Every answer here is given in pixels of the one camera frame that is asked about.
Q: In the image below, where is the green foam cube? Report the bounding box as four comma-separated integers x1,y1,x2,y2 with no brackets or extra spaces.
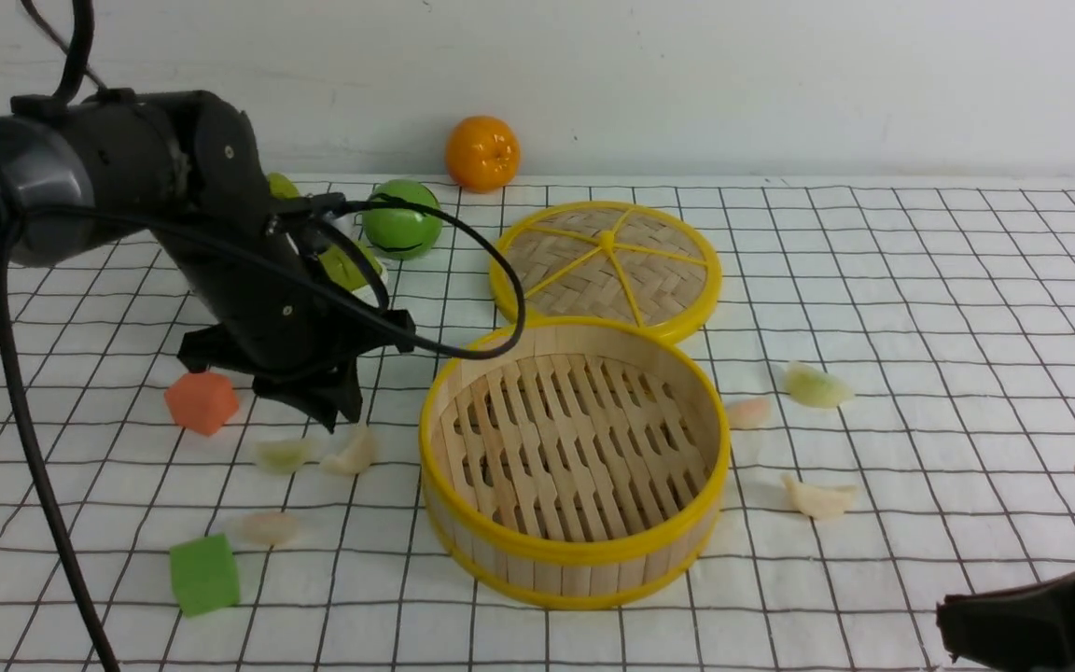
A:
168,533,242,618

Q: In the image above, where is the white dumpling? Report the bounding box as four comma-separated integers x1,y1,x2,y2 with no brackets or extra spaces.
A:
780,473,860,521
319,424,379,477

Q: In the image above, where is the orange toy fruit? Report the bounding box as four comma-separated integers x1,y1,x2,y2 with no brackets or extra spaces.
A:
445,115,522,194

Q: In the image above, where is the pale green dumpling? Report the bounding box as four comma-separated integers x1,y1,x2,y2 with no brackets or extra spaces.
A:
253,437,315,475

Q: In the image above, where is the green lid white box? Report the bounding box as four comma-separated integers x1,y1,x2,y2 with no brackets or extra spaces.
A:
298,212,391,309

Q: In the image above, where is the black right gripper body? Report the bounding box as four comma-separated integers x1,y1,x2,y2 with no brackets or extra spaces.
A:
937,571,1075,671

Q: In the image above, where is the pink dumpling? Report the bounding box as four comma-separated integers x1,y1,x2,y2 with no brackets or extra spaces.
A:
725,396,774,430
235,511,301,548

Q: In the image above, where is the orange foam cube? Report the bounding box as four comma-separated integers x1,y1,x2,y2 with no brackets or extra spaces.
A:
163,371,240,437

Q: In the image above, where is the bamboo steamer tray yellow rim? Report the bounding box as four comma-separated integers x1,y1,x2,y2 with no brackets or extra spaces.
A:
419,318,731,609

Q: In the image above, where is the checkered white tablecloth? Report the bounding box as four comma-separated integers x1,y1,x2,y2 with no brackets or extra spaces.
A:
9,178,1075,671

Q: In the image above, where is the woven bamboo steamer lid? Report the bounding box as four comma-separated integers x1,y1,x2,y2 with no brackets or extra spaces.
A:
495,201,722,342

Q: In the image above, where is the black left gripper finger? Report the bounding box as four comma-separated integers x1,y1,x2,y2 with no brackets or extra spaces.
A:
263,383,338,433
328,360,363,424

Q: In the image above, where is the green toy ball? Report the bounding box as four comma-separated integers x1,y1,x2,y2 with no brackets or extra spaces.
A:
361,178,443,260

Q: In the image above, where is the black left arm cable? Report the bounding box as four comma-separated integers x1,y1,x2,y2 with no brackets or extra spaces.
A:
0,0,527,672

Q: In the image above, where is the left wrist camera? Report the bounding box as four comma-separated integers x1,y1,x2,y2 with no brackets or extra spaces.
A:
266,194,359,256

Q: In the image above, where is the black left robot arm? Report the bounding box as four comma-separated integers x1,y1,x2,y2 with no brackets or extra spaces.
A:
0,90,415,429

